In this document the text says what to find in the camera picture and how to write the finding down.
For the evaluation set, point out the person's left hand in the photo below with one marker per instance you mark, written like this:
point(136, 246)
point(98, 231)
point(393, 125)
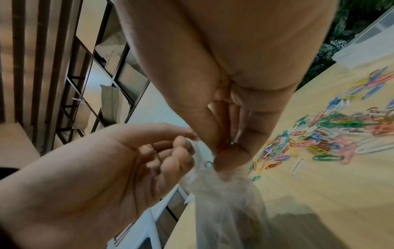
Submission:
point(77, 182)

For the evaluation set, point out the person's right hand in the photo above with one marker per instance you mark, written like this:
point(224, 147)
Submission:
point(231, 43)

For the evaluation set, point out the pile of coloured paper clips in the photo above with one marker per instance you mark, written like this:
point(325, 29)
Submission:
point(332, 129)

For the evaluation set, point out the translucent plastic bag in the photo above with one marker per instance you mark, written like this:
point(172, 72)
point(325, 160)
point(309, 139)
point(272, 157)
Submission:
point(227, 206)

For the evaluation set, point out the round wooden table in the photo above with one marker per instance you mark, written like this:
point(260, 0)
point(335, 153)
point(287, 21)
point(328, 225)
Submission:
point(338, 206)

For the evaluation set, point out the white chair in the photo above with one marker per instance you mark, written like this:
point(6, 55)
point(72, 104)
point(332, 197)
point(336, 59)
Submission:
point(144, 226)

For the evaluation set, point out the black metal frame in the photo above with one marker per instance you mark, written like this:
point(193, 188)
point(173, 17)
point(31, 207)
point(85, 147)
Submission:
point(69, 80)

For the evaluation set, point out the green plant wall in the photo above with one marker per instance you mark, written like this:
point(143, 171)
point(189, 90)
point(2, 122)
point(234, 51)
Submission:
point(347, 14)

